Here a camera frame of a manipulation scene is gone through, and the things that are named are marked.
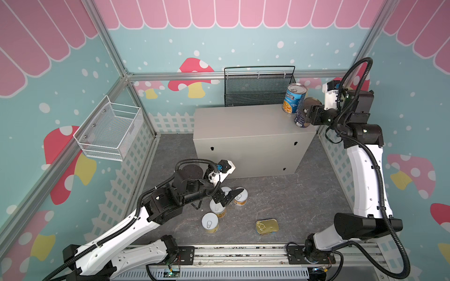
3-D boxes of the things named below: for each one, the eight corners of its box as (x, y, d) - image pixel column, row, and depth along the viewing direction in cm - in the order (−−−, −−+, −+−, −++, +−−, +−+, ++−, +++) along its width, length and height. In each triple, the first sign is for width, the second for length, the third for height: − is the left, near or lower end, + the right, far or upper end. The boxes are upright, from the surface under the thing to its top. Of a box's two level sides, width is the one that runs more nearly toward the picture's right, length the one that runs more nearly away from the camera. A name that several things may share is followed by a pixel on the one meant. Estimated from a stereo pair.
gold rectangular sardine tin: (257, 234, 81) (258, 232, 78) (255, 224, 84) (256, 221, 81) (277, 232, 82) (279, 229, 78) (274, 221, 85) (276, 218, 81)
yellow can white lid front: (202, 232, 82) (200, 229, 78) (203, 216, 87) (202, 212, 82) (217, 232, 82) (217, 229, 77) (218, 216, 87) (217, 212, 82)
